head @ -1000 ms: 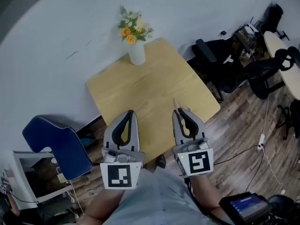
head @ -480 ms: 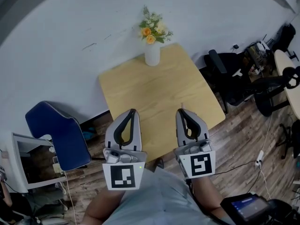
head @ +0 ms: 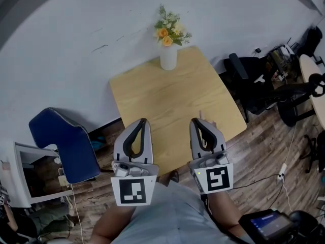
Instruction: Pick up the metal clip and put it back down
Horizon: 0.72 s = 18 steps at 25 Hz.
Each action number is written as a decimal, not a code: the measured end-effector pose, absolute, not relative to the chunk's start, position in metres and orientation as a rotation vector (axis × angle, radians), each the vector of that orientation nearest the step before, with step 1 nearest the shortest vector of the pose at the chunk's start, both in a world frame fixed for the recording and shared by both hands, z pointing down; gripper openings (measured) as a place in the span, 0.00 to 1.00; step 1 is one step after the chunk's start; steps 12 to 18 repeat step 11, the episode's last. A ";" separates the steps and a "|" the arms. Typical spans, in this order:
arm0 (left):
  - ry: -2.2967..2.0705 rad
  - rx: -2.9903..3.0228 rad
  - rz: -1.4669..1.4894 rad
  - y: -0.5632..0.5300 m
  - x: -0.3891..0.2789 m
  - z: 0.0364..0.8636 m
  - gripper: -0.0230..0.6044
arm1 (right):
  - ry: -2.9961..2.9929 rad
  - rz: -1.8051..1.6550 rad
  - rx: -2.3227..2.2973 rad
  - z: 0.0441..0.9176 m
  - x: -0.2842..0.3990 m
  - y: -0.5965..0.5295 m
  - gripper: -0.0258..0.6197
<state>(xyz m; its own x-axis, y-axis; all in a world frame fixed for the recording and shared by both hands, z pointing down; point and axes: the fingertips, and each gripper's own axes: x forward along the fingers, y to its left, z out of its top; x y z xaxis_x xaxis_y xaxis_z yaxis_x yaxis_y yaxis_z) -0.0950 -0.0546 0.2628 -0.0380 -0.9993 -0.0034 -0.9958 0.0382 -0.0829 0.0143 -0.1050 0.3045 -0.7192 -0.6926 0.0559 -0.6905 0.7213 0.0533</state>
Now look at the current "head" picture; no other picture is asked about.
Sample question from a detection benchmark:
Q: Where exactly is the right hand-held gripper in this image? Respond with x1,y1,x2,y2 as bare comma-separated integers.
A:
187,117,235,195

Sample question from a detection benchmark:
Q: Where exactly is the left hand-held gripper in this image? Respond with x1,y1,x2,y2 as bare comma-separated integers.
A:
110,118,159,207

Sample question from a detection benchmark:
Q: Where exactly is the person's left forearm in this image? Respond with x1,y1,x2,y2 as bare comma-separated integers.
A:
89,204,136,244

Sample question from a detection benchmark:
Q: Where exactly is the person's right forearm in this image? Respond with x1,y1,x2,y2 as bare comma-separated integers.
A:
206,190,244,235

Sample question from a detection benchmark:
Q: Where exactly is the person's black shoe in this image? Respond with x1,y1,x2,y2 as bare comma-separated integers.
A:
169,170,180,185

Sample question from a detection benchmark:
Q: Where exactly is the light wooden square table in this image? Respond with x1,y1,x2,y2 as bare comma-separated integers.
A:
109,45,248,178

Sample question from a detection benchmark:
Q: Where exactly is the blue upholstered chair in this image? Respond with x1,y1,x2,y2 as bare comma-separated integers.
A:
28,107,102,185

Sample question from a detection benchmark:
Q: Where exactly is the black office chair with headrest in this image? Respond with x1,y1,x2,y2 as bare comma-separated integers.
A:
222,52,325,129

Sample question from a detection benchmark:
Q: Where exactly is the white socket box red button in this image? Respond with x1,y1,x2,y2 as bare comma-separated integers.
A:
57,167,69,187

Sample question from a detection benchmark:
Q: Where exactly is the person's light grey shirt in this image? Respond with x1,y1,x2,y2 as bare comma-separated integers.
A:
111,180,251,244

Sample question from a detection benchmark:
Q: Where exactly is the white power strip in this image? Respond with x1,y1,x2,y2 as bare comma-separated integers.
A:
277,162,288,180

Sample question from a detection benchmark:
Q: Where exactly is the white vase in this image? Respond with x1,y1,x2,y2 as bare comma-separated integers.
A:
159,43,178,71

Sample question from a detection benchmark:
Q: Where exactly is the black tablet screen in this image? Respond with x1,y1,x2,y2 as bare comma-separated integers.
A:
238,209,296,241

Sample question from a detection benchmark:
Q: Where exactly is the black swivel chair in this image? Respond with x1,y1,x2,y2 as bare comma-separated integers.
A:
299,129,325,174

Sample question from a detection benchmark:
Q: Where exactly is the orange flower bouquet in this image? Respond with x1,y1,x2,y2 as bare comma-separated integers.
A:
153,4,192,48

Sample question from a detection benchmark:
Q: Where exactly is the beige oval table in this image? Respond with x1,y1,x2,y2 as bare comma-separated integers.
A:
299,54,325,131

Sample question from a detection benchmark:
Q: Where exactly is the black floor cable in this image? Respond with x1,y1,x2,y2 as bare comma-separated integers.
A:
232,173,285,214

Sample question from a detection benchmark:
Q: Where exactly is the thin white cable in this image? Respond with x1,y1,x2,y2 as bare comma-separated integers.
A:
282,125,298,212

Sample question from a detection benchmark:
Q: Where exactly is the long white cable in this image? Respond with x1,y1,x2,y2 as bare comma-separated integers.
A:
69,184,85,244

